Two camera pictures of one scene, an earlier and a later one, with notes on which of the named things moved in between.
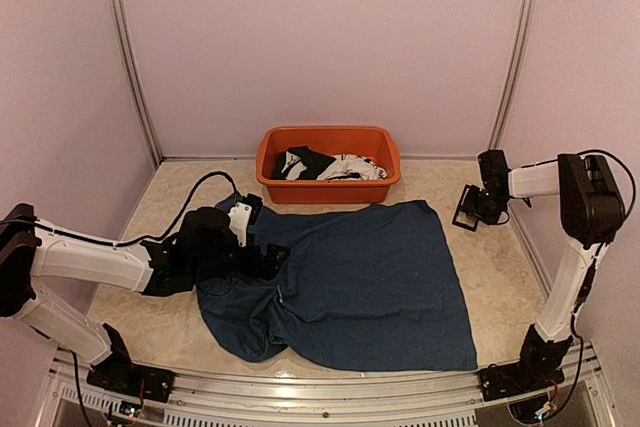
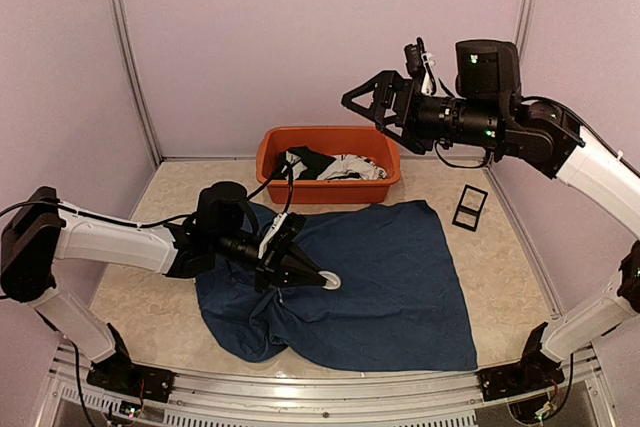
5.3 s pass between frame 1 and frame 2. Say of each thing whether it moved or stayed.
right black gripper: moved
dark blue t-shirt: stayed
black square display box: stayed
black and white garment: stayed
